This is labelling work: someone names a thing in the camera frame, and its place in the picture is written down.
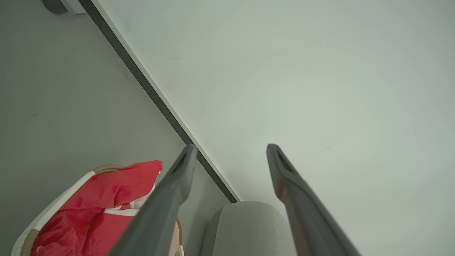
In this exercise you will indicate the white laundry basket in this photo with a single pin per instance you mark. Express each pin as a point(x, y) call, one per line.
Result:
point(49, 213)

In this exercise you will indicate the grey fabric sofa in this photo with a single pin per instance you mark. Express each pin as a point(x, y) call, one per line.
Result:
point(245, 231)

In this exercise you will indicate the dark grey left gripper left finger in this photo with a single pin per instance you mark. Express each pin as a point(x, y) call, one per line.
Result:
point(160, 213)

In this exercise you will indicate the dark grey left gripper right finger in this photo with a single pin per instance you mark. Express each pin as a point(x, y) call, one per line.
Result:
point(305, 220)

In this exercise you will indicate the black and white baseboard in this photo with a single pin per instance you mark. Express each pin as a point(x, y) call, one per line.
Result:
point(142, 76)

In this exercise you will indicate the red garment with white stripes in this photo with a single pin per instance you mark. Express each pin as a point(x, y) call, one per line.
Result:
point(106, 192)

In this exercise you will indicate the black round frame foot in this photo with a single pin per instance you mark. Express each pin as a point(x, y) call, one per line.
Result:
point(54, 5)

